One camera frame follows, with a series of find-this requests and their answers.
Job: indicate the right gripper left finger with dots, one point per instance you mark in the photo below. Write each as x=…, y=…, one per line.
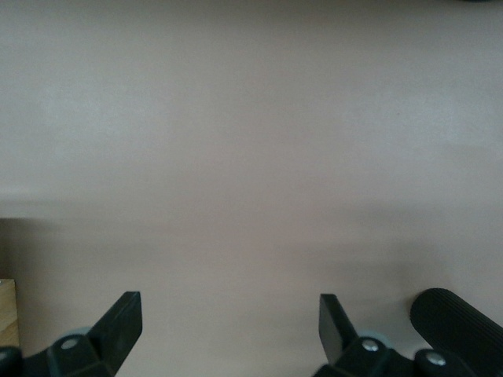
x=118, y=330

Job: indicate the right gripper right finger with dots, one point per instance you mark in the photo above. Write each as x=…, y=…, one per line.
x=334, y=326

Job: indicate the light wooden drawer cabinet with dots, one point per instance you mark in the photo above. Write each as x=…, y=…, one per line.
x=8, y=310

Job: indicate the black ribbed vase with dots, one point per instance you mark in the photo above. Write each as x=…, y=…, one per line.
x=452, y=322

